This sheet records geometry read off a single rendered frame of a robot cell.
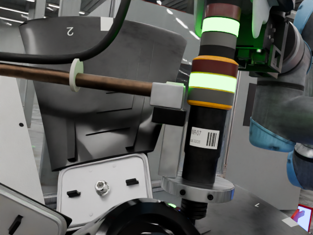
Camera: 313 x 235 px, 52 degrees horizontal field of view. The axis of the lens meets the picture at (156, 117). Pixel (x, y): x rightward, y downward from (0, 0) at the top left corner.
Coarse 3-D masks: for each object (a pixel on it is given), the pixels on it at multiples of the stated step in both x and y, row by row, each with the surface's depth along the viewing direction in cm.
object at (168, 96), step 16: (160, 96) 30; (176, 96) 30; (160, 112) 29; (176, 112) 29; (176, 128) 30; (176, 144) 30; (160, 160) 30; (176, 160) 30; (176, 176) 30; (176, 192) 28; (192, 192) 28; (208, 192) 28; (224, 192) 28
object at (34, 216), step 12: (0, 192) 20; (12, 192) 21; (0, 204) 21; (12, 204) 21; (24, 204) 21; (36, 204) 21; (0, 216) 21; (12, 216) 21; (24, 216) 21; (36, 216) 21; (48, 216) 22; (60, 216) 22; (0, 228) 21; (24, 228) 21; (36, 228) 22; (48, 228) 22; (60, 228) 22
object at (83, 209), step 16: (112, 160) 32; (128, 160) 31; (144, 160) 31; (64, 176) 32; (80, 176) 31; (96, 176) 31; (112, 176) 31; (128, 176) 30; (144, 176) 30; (64, 192) 31; (80, 192) 30; (112, 192) 30; (128, 192) 29; (144, 192) 29; (64, 208) 30; (80, 208) 29; (96, 208) 29; (80, 224) 28
